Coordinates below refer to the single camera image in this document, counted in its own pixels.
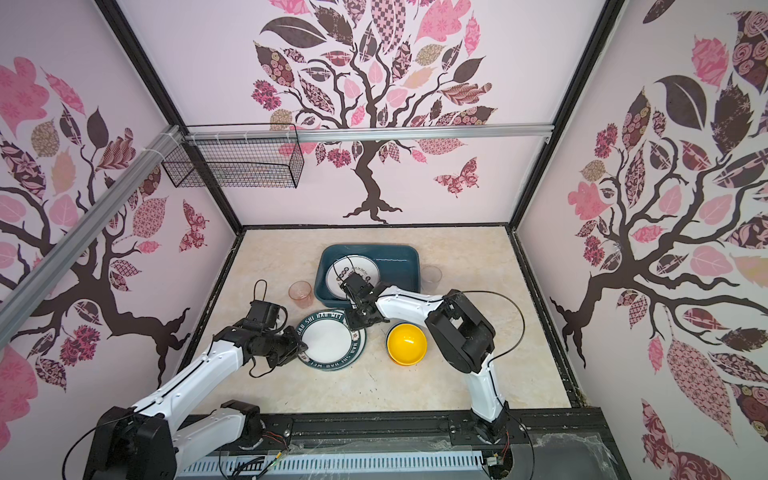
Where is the white plate green lettered rim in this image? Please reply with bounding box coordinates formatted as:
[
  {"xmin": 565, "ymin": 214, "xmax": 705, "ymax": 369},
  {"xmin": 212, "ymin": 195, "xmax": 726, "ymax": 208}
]
[{"xmin": 296, "ymin": 309, "xmax": 367, "ymax": 371}]

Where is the aluminium rail left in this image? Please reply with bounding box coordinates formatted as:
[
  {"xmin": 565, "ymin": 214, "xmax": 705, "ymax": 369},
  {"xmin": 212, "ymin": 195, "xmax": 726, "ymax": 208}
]
[{"xmin": 1, "ymin": 125, "xmax": 183, "ymax": 346}]

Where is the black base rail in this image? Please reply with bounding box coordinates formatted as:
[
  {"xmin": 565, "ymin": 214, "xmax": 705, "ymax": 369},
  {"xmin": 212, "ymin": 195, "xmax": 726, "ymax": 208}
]
[{"xmin": 179, "ymin": 407, "xmax": 631, "ymax": 480}]

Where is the white slotted cable duct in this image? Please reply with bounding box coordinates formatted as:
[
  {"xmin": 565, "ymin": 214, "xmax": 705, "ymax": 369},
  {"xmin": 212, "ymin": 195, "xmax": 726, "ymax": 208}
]
[{"xmin": 177, "ymin": 451, "xmax": 485, "ymax": 479}]

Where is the clear cup near bin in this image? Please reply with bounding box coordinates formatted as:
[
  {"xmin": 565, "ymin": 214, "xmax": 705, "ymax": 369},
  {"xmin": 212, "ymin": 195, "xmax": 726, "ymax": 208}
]
[{"xmin": 421, "ymin": 265, "xmax": 443, "ymax": 288}]

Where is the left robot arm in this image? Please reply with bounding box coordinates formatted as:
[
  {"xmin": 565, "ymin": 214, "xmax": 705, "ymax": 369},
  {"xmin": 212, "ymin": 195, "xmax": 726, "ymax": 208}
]
[{"xmin": 83, "ymin": 322, "xmax": 307, "ymax": 479}]

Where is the pink plastic cup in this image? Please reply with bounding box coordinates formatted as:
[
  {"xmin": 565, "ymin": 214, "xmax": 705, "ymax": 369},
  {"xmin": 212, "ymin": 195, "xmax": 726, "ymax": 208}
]
[{"xmin": 288, "ymin": 281, "xmax": 313, "ymax": 309}]

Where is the yellow bowl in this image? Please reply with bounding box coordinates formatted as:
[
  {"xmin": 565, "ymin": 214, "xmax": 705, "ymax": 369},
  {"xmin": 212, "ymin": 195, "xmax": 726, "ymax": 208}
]
[{"xmin": 386, "ymin": 323, "xmax": 428, "ymax": 366}]

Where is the white plate red pattern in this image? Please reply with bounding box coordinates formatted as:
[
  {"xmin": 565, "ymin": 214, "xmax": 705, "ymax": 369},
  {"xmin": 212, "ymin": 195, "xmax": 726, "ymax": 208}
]
[{"xmin": 325, "ymin": 255, "xmax": 380, "ymax": 299}]

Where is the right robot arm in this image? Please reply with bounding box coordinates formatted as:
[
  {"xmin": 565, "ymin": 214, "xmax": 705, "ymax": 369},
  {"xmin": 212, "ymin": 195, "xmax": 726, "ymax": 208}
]
[{"xmin": 341, "ymin": 273, "xmax": 504, "ymax": 443}]

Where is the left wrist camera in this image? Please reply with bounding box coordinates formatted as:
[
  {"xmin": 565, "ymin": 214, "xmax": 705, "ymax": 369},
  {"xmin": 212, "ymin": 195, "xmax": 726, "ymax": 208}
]
[{"xmin": 246, "ymin": 300, "xmax": 288, "ymax": 331}]

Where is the teal plastic bin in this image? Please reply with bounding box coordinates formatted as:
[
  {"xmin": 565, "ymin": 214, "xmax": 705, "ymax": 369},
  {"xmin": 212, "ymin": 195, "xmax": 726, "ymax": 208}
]
[{"xmin": 314, "ymin": 244, "xmax": 421, "ymax": 308}]

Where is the black wire basket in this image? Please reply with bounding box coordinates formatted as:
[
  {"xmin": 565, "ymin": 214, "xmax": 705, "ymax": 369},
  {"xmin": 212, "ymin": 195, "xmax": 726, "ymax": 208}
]
[{"xmin": 162, "ymin": 123, "xmax": 305, "ymax": 189}]

